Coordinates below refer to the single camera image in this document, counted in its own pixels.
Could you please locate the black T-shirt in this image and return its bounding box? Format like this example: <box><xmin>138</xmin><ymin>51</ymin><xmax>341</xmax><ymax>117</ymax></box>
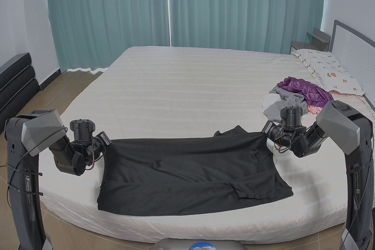
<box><xmin>96</xmin><ymin>125</ymin><xmax>294</xmax><ymax>217</ymax></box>

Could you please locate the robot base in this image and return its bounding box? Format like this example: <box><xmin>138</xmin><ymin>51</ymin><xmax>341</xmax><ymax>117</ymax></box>
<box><xmin>149</xmin><ymin>240</ymin><xmax>246</xmax><ymax>250</ymax></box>

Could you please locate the bed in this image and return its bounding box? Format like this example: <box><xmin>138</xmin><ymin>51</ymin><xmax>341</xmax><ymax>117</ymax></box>
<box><xmin>38</xmin><ymin>19</ymin><xmax>375</xmax><ymax>245</ymax></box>

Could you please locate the white garment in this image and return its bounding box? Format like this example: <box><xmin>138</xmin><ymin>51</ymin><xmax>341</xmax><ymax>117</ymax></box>
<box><xmin>262</xmin><ymin>94</ymin><xmax>282</xmax><ymax>110</ymax></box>

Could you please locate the grey garment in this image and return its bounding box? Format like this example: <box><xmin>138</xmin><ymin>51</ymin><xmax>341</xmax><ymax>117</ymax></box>
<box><xmin>263</xmin><ymin>88</ymin><xmax>309</xmax><ymax>122</ymax></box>

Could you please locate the blue-green curtain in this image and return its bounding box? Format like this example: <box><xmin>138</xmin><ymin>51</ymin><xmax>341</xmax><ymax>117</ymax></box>
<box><xmin>169</xmin><ymin>0</ymin><xmax>326</xmax><ymax>53</ymax></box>
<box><xmin>47</xmin><ymin>0</ymin><xmax>172</xmax><ymax>73</ymax></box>

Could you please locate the purple garment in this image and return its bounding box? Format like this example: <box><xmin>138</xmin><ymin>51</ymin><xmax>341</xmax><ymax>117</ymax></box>
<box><xmin>277</xmin><ymin>77</ymin><xmax>334</xmax><ymax>109</ymax></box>

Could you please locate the grey bedside table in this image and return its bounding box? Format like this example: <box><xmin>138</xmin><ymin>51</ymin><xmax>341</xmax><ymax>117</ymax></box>
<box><xmin>291</xmin><ymin>27</ymin><xmax>331</xmax><ymax>54</ymax></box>

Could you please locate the white printed pillow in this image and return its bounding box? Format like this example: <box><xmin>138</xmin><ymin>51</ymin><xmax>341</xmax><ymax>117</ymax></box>
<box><xmin>292</xmin><ymin>49</ymin><xmax>367</xmax><ymax>96</ymax></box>

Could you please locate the black chest of drawers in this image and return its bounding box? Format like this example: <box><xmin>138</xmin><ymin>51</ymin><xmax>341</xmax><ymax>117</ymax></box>
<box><xmin>0</xmin><ymin>53</ymin><xmax>39</xmax><ymax>135</ymax></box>

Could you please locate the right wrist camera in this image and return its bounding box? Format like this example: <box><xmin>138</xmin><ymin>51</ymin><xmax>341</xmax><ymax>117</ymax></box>
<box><xmin>262</xmin><ymin>121</ymin><xmax>281</xmax><ymax>140</ymax></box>

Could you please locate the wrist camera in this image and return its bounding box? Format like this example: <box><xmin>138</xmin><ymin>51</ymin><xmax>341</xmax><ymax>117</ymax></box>
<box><xmin>262</xmin><ymin>121</ymin><xmax>281</xmax><ymax>140</ymax></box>
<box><xmin>95</xmin><ymin>132</ymin><xmax>112</xmax><ymax>150</ymax></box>

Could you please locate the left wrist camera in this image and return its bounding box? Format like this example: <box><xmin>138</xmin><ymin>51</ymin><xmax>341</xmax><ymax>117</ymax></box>
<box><xmin>95</xmin><ymin>132</ymin><xmax>112</xmax><ymax>150</ymax></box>

